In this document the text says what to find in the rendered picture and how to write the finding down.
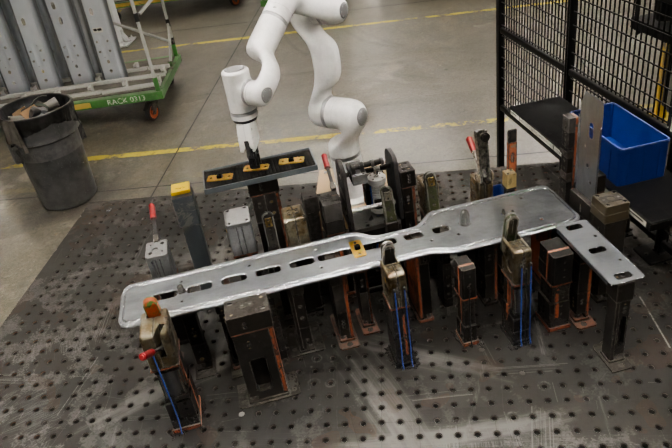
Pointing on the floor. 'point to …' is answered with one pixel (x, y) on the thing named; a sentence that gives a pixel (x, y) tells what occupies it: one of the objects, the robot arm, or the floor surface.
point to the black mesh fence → (651, 253)
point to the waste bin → (49, 148)
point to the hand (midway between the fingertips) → (254, 160)
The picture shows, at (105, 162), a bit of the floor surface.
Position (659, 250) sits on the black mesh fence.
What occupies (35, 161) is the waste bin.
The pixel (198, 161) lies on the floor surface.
